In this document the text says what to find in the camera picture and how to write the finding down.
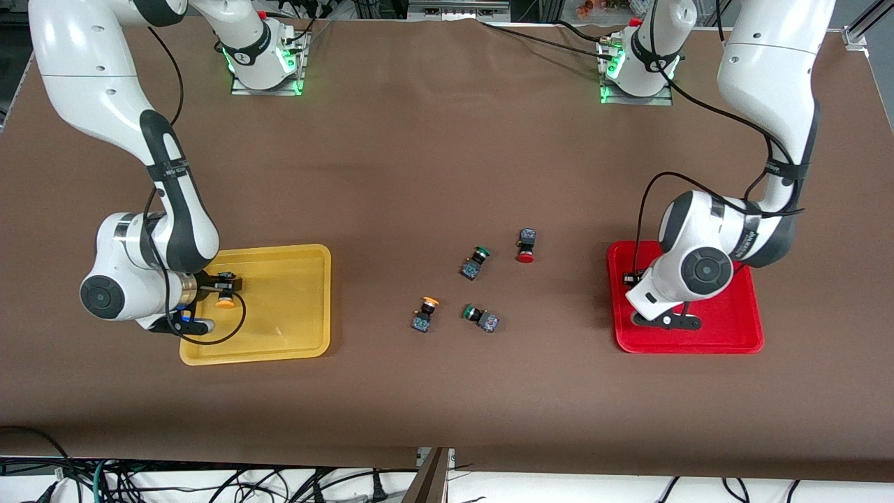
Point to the red push button switch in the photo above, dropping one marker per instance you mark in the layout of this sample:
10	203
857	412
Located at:
526	241

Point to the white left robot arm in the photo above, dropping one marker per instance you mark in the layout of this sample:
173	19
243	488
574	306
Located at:
768	63

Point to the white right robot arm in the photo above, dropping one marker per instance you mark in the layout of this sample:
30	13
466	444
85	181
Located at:
91	63

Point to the red plastic tray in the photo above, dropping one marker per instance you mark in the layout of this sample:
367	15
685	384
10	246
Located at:
726	328

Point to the yellow plastic tray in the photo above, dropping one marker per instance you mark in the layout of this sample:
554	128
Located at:
286	307

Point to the green push button switch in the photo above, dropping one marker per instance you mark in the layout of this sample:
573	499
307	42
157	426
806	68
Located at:
487	322
471	268

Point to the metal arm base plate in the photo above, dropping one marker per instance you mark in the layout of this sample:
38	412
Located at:
241	89
663	99

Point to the aluminium frame profile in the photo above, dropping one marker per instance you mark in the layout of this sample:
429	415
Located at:
858	36

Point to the metal rail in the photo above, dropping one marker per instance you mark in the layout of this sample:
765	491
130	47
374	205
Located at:
457	10

